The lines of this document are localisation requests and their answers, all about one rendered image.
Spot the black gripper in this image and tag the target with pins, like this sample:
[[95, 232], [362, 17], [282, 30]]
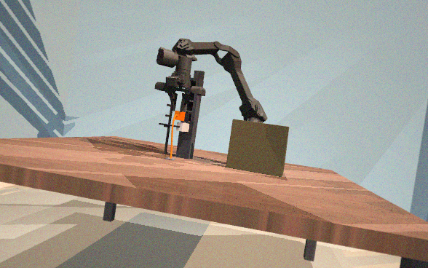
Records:
[[188, 92]]

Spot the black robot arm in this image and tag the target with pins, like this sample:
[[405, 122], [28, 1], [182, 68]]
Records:
[[182, 55]]

